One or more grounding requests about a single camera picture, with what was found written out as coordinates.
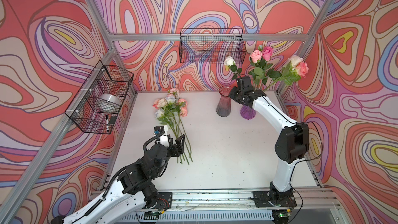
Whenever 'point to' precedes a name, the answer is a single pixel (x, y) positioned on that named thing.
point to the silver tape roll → (108, 102)
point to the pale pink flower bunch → (169, 110)
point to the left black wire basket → (95, 108)
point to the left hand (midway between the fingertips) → (180, 136)
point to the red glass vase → (224, 105)
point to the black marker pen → (107, 123)
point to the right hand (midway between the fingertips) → (232, 96)
